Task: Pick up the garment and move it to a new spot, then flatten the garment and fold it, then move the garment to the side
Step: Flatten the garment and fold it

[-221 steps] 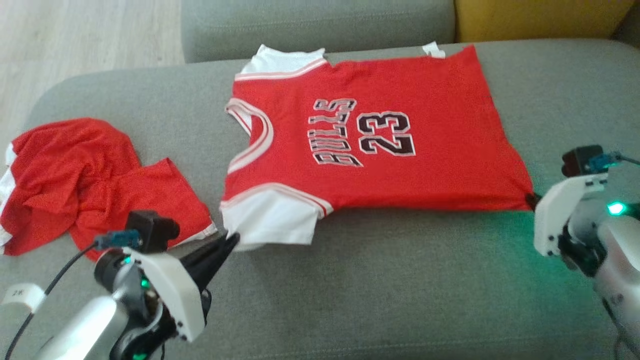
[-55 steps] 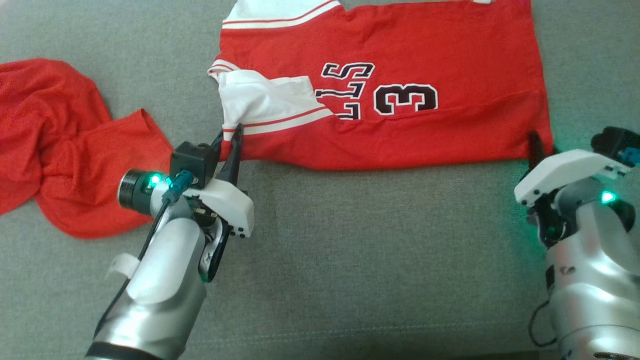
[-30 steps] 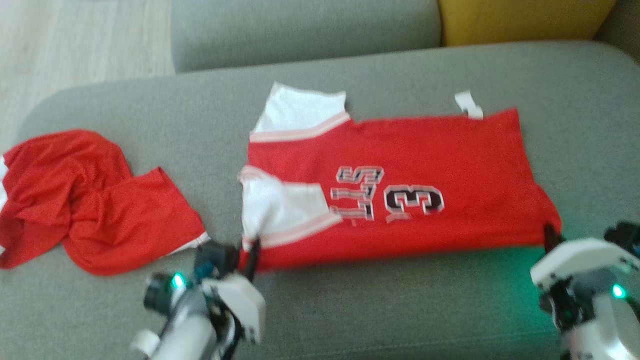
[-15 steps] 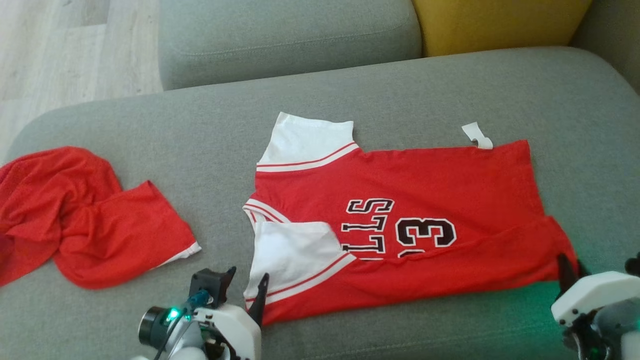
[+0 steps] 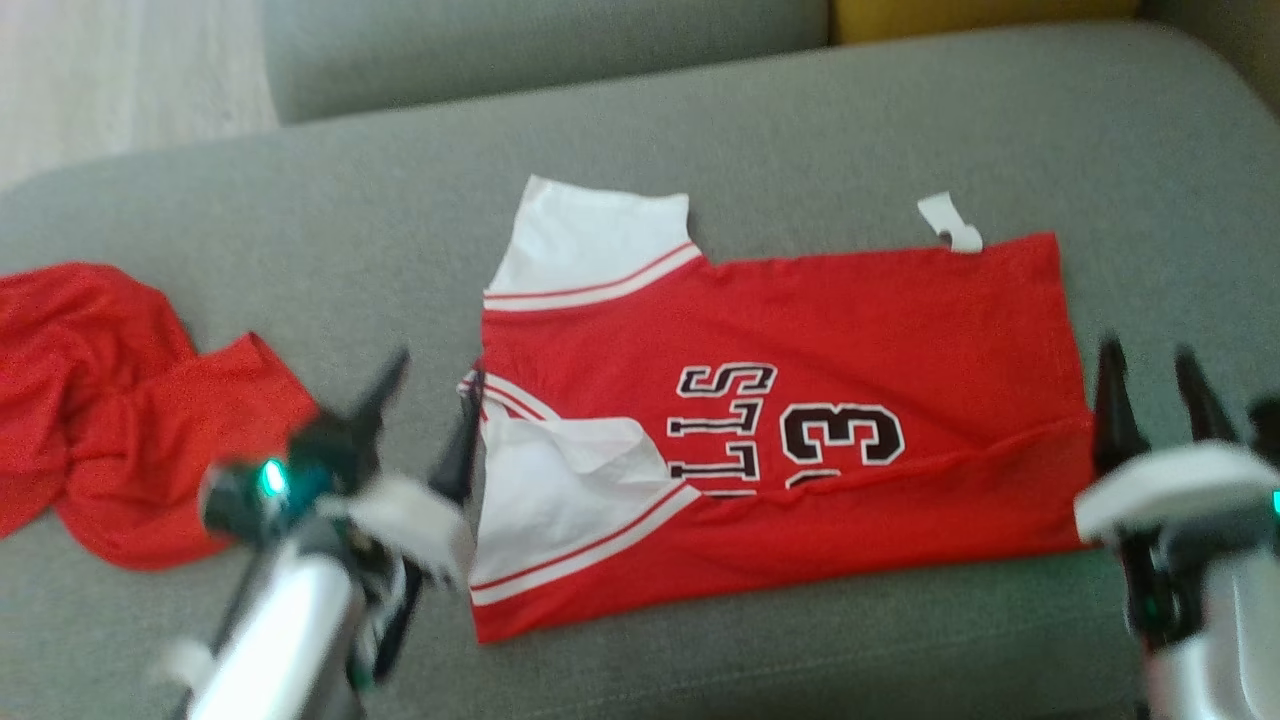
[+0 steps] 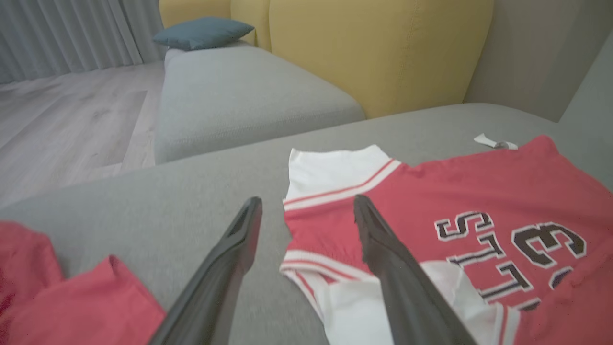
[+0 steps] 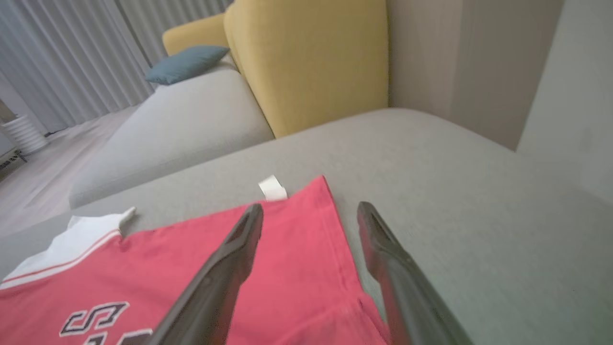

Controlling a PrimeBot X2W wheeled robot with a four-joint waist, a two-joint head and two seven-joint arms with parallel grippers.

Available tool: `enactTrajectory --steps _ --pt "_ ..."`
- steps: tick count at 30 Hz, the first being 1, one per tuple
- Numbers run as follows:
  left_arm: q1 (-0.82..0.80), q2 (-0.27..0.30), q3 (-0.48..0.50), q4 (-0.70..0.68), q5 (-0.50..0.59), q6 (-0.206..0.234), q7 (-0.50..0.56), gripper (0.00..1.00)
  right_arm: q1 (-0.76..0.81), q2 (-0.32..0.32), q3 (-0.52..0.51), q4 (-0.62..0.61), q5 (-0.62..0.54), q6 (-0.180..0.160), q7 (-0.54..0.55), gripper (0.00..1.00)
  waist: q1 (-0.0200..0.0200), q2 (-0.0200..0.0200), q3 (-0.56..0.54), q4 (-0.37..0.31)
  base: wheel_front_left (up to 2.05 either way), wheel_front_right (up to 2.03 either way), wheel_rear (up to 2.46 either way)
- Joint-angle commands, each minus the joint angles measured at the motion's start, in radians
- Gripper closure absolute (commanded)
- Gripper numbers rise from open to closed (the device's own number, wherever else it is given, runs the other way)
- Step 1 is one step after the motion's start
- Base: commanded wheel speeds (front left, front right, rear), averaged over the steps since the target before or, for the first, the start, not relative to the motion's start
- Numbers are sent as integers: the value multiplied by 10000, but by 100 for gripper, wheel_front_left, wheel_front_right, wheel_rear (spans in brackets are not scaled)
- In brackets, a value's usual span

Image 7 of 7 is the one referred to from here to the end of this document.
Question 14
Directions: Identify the large grey sofa seat cushion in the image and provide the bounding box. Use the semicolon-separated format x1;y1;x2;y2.
0;108;613;345

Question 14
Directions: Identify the big yellow sofa backrest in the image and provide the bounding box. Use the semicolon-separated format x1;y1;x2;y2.
223;0;389;139

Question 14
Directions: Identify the small yellow sofa backrest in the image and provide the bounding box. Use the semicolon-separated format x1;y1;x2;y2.
162;13;235;58

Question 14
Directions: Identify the grey pleated curtain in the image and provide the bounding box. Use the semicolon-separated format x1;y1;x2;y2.
0;0;235;135

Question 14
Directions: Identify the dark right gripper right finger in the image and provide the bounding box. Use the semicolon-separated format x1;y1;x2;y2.
357;201;475;345

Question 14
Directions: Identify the white ribbed cylinder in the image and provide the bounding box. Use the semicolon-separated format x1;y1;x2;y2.
1;114;49;155

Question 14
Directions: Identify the red jersey with letter print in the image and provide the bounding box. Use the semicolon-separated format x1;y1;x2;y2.
0;175;393;345

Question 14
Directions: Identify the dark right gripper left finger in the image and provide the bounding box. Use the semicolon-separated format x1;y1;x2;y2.
146;203;264;345

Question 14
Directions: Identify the long grey sofa seat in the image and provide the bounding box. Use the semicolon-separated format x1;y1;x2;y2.
68;61;276;210

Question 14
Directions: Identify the blue throw pillow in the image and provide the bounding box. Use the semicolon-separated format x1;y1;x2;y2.
145;45;230;86

